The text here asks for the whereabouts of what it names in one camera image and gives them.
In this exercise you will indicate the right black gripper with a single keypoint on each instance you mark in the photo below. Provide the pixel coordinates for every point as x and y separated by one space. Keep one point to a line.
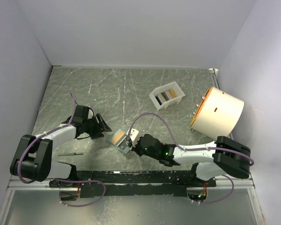
135 148

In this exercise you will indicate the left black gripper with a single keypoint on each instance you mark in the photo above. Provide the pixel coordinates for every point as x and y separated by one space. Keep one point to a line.
95 134

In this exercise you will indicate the green card holder wallet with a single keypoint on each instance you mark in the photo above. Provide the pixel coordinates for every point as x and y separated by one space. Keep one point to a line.
117 147

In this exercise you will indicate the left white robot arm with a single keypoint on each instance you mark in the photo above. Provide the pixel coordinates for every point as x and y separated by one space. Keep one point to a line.
33 157

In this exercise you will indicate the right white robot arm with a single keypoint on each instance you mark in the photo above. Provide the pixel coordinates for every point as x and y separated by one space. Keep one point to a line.
221 157

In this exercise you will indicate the black card in tray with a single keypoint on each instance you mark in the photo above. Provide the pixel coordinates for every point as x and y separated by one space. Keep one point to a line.
160 99

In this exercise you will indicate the white card tray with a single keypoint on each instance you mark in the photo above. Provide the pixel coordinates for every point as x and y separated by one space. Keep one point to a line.
163 91

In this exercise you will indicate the gold card in tray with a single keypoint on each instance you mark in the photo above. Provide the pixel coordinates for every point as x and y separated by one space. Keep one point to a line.
172 93

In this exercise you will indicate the small metal rod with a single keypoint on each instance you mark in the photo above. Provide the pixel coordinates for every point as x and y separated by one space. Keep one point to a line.
71 154

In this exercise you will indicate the beige cylindrical drum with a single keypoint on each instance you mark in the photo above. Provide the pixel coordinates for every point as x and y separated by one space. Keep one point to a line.
217 114

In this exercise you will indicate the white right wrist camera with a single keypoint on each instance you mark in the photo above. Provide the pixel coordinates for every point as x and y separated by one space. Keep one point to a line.
135 133

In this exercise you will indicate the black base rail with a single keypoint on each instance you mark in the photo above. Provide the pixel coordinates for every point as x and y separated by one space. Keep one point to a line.
122 183

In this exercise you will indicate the aluminium extrusion frame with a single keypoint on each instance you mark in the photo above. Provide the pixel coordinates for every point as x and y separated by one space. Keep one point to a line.
39 205

